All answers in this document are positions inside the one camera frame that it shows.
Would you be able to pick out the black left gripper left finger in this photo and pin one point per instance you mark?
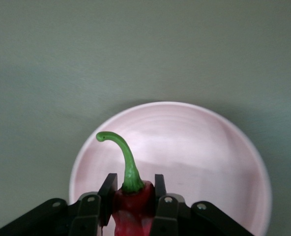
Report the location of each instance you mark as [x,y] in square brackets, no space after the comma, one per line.
[86,216]

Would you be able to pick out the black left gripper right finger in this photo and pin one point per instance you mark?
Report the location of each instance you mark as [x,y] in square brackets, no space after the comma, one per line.
[170,216]

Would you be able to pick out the red chili pepper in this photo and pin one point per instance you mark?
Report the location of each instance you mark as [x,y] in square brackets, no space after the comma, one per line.
[133,211]

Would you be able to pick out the pink round plate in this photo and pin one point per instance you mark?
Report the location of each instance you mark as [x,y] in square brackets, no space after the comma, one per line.
[197,147]

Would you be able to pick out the brown table cloth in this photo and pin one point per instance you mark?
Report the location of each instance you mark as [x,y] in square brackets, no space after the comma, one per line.
[62,61]

